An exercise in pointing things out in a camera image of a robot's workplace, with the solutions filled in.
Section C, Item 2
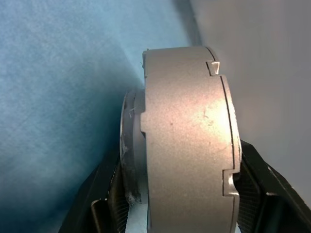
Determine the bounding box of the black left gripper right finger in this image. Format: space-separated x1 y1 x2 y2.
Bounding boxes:
232 140 311 233

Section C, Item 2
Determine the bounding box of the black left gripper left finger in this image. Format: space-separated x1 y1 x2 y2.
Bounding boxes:
57 154 130 233

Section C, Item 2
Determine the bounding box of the silver motor housing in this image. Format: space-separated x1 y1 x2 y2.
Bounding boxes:
119 46 234 233

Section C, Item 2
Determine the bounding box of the blue table cover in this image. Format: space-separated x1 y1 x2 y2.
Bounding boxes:
0 0 202 233

